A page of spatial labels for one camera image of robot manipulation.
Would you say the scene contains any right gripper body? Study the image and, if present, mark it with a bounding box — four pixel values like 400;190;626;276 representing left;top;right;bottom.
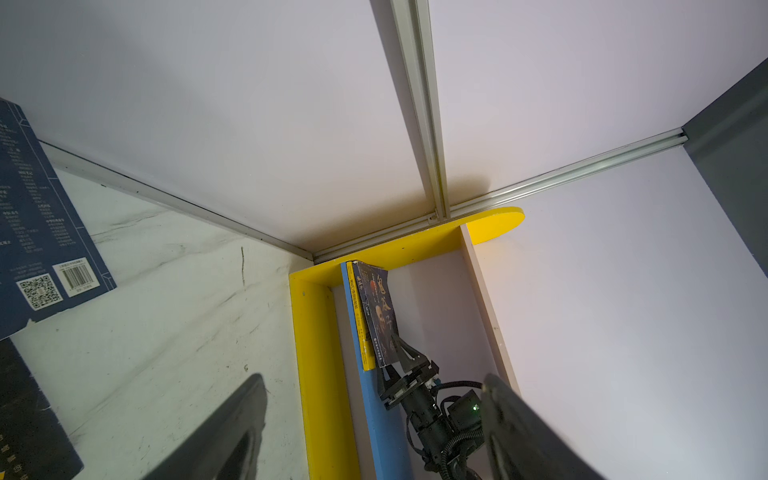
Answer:
400;381;474;474

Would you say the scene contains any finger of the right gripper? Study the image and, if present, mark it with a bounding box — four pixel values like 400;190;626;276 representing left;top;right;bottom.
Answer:
376;367;414;410
391;334;431;374

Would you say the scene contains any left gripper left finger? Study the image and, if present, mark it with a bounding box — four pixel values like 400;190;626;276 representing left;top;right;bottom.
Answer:
146;374;267;480

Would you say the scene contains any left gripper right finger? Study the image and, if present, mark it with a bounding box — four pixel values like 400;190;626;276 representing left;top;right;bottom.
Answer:
481;374;602;480

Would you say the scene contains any purple old man book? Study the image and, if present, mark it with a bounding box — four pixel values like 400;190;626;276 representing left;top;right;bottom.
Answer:
353;261;399;368

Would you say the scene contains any black book yellow title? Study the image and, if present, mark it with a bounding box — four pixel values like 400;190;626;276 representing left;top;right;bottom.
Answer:
1;339;84;480

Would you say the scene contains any blue book front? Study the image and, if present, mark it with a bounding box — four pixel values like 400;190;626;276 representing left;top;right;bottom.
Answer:
1;99;117;339

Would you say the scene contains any yellow cartoon cover book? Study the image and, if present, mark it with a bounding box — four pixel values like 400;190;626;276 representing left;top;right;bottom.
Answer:
345;262;377;371

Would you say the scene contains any yellow pink blue bookshelf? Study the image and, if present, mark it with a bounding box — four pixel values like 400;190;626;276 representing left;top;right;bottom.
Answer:
290;207;524;479

